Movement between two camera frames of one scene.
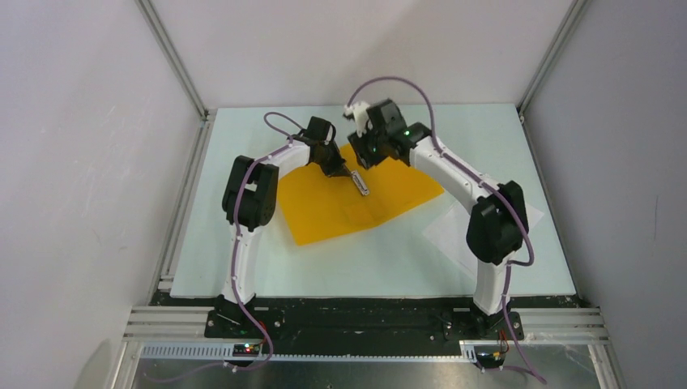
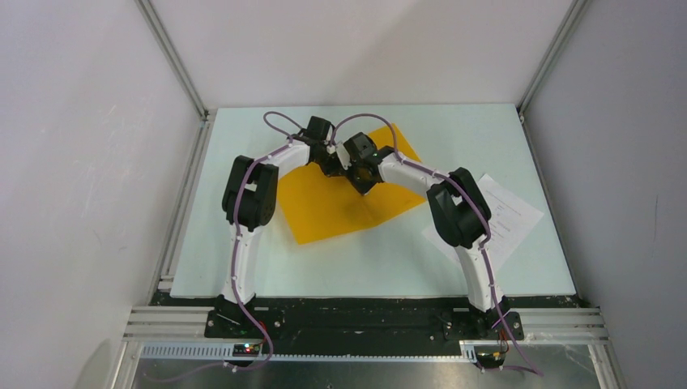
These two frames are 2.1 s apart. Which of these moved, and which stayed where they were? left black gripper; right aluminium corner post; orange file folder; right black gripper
Moved: right black gripper
Stayed: right aluminium corner post; orange file folder; left black gripper
